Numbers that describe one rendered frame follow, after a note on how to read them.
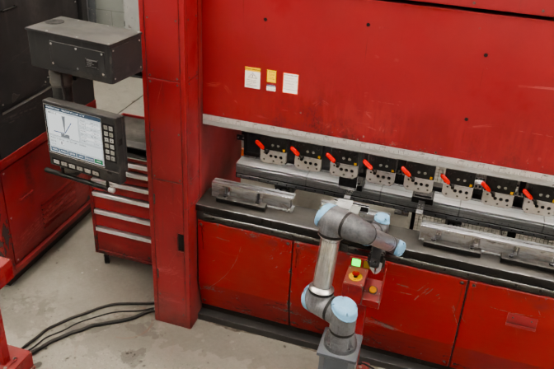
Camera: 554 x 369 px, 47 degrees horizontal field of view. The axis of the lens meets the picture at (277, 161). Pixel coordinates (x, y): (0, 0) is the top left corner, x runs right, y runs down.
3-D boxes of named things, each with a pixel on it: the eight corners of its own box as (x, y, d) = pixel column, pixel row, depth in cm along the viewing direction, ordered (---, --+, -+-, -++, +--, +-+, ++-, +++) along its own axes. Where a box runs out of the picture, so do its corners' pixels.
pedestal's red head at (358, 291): (340, 301, 337) (344, 273, 329) (346, 282, 351) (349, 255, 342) (378, 309, 332) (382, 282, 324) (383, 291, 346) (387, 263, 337)
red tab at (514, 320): (505, 324, 342) (508, 315, 339) (505, 322, 344) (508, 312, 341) (535, 332, 339) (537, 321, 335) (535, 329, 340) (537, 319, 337)
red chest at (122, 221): (96, 267, 459) (82, 141, 413) (131, 230, 502) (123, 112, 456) (158, 282, 447) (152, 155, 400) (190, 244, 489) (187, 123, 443)
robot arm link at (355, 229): (370, 221, 262) (410, 240, 302) (349, 211, 268) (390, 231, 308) (359, 246, 262) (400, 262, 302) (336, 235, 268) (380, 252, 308)
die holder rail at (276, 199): (211, 195, 384) (211, 181, 380) (215, 191, 389) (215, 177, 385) (291, 212, 371) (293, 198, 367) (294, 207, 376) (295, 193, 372)
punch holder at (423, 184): (402, 189, 341) (406, 161, 333) (405, 181, 348) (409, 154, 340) (431, 194, 337) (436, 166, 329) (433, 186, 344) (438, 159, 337)
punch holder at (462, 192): (440, 196, 336) (446, 168, 328) (442, 189, 343) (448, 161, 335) (470, 202, 332) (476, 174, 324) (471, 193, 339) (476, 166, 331)
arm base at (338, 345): (353, 359, 284) (355, 342, 280) (320, 351, 288) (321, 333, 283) (359, 336, 297) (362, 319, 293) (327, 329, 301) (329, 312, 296)
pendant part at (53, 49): (44, 182, 345) (22, 26, 305) (76, 163, 365) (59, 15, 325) (121, 207, 326) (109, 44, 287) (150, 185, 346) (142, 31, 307)
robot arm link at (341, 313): (345, 340, 280) (348, 316, 274) (321, 325, 288) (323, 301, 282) (361, 326, 289) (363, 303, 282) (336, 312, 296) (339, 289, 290)
